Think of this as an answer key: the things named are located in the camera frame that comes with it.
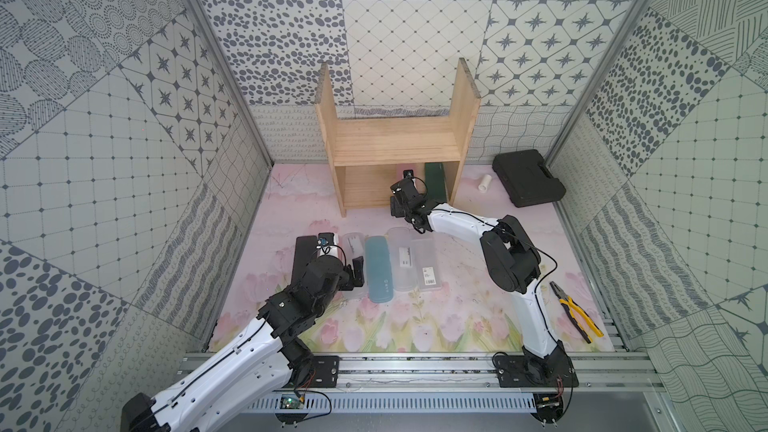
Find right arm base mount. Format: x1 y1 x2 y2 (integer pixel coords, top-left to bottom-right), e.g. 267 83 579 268
491 342 579 388

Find pink pencil case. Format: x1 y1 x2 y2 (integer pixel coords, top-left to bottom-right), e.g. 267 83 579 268
396 163 423 181

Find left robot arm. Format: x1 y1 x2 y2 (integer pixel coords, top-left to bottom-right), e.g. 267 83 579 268
120 248 364 431

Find dark green pencil case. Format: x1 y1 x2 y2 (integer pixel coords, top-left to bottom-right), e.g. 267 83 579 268
423 162 447 204

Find wooden two-tier shelf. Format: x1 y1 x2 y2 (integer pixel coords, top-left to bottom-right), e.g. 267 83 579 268
314 58 481 216

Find yellow black tool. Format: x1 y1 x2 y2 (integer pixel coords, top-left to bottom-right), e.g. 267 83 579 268
550 281 604 343

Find frosted rectangular pencil case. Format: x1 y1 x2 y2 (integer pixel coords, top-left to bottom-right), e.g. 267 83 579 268
411 238 442 291

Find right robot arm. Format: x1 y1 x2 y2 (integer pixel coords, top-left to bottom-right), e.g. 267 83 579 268
390 177 571 383

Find clear rounded pencil case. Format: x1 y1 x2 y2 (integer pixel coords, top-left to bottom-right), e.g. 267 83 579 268
340 232 368 300

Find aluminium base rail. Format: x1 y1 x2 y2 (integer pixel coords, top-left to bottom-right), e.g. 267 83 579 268
170 350 667 415

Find teal pencil case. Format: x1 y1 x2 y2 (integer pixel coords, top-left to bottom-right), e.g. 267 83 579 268
364 236 394 304

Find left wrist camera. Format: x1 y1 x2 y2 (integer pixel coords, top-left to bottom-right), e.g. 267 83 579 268
317 232 340 258

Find black plastic tool case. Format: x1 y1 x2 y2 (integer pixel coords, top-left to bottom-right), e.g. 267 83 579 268
492 149 566 208

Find black rectangular pencil case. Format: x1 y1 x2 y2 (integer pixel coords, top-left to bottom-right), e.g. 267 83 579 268
290 235 317 284

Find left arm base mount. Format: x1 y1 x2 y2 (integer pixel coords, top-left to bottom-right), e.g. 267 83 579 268
277 355 341 389

